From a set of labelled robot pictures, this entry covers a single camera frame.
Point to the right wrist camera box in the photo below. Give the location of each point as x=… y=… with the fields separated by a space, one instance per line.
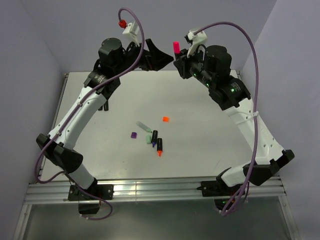
x=195 y=39

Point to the black blue tip highlighter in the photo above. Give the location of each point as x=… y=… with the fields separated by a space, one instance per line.
x=106 y=106

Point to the black purple tip highlighter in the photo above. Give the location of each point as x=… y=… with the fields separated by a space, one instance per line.
x=154 y=138

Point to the pale green capped highlighter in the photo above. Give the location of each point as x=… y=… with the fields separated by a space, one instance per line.
x=144 y=127

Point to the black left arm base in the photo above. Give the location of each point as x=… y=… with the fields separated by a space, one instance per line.
x=101 y=191

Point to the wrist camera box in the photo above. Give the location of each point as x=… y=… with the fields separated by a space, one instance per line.
x=195 y=39
x=130 y=31

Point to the aluminium front rail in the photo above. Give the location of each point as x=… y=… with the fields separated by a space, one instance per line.
x=145 y=190

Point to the purple pen cap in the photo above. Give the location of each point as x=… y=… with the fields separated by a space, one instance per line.
x=133 y=135

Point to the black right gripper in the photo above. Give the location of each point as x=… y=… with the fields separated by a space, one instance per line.
x=182 y=65

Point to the black orange tip highlighter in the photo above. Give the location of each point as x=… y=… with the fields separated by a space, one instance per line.
x=159 y=145

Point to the pink pen cap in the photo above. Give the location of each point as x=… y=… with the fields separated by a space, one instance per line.
x=176 y=47

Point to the orange pen cap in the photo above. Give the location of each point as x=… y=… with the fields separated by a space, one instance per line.
x=165 y=119

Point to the black pink tip highlighter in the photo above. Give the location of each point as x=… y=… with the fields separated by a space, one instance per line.
x=177 y=56

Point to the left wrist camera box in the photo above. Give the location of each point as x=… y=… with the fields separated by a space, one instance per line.
x=130 y=31

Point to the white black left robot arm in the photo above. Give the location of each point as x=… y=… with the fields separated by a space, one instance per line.
x=113 y=62

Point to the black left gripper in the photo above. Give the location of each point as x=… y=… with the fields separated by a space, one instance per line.
x=154 y=59

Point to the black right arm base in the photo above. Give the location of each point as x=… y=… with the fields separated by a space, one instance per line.
x=216 y=188

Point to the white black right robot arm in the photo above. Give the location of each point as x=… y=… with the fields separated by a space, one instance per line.
x=211 y=67

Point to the pale green pen cap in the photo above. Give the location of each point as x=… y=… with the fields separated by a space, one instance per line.
x=148 y=139

